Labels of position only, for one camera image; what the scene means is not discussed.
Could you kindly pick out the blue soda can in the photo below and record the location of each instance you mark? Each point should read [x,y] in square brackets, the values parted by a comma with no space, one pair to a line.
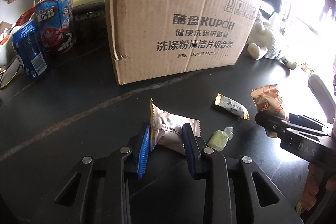
[29,49]

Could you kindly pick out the person right hand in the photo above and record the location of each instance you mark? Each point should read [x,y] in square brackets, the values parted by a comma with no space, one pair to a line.
[311,189]

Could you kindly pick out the brown cardboard box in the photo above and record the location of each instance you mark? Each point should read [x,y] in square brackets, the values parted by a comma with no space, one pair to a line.
[155,38]

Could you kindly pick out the brown white snack packet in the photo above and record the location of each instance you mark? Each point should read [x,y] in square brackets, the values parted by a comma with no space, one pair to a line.
[267,98]

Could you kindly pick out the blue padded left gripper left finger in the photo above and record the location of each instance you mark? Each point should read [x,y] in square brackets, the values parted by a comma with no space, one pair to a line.
[142,149]

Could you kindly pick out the white orange pastry packet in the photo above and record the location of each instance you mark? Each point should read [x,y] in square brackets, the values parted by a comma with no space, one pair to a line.
[166,129]

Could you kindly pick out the white purple snack bar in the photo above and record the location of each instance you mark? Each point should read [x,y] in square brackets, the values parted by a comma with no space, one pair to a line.
[232,106]

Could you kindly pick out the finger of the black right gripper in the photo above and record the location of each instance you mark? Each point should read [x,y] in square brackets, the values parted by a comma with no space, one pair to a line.
[306,124]
[273,123]

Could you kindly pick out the white shell snack bowl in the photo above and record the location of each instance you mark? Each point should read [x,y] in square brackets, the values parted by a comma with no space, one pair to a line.
[7,51]

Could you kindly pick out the blue chocolate cup container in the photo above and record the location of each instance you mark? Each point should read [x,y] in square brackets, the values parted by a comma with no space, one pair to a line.
[56,24]

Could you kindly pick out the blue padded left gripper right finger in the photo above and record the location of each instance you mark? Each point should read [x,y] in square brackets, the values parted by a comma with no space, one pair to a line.
[191,150]

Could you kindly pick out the white plush sheep toy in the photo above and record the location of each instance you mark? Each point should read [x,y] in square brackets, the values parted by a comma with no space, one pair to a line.
[266,41]

